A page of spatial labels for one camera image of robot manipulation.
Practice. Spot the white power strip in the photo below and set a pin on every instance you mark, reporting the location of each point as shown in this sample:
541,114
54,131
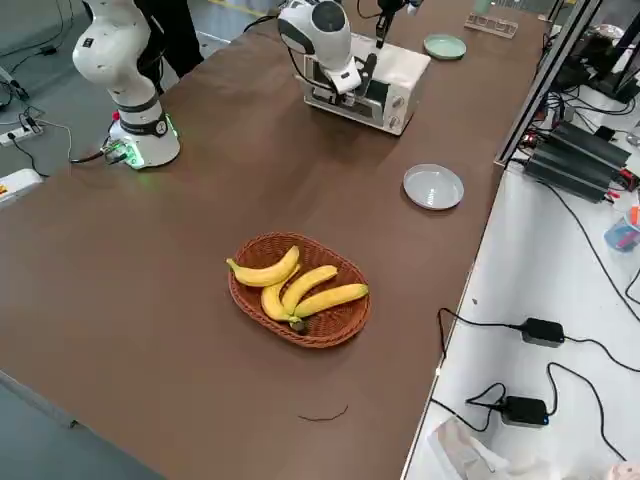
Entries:
20,135

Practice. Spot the pale grey-blue round plate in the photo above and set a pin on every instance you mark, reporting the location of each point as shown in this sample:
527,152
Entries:
432,187

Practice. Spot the black finned power supply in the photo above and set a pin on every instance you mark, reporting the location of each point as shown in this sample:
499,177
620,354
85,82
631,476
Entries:
590,142
570,175

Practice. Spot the person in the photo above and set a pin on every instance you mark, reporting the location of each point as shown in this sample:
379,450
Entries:
175,40

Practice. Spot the green cup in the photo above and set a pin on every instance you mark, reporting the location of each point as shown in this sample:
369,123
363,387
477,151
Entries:
482,5

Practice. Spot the black power adapter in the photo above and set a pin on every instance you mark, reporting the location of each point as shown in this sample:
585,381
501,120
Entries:
542,331
524,411

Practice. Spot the single loose yellow banana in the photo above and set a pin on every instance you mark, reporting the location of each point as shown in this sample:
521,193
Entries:
265,274

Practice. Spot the red circuit board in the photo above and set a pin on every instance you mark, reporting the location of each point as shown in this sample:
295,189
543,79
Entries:
531,139

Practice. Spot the aluminium frame post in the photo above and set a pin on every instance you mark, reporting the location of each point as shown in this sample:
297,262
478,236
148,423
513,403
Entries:
540,85

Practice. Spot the brown woven oval basket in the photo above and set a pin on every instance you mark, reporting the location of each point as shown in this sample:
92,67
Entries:
340,325

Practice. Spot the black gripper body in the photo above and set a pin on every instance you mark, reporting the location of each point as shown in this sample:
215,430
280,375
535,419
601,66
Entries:
389,5
370,67

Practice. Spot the clear acrylic rack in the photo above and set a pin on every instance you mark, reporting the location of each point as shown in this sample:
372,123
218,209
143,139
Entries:
492,24

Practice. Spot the black equipment stand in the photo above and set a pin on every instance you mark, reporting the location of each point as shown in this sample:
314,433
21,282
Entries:
617,55

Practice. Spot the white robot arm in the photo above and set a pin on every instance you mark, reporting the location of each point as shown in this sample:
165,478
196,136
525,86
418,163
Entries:
115,60

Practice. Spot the white box with red button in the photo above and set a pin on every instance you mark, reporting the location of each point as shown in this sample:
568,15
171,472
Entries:
17,187

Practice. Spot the white toaster oven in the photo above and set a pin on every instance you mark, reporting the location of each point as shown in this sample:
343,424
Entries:
400,65

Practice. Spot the clear container with pens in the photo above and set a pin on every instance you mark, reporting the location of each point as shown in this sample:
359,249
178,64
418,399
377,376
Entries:
622,237

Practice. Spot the crumpled plastic bag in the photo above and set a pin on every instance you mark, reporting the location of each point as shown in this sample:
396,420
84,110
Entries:
460,450

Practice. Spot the longest yellow bunch banana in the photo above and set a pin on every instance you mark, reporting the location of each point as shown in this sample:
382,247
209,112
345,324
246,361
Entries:
330,297

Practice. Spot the green round plate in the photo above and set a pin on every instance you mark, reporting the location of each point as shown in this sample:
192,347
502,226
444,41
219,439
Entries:
445,46

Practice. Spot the short yellow bunch banana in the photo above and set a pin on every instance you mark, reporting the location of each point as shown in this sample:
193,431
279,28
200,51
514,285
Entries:
270,302

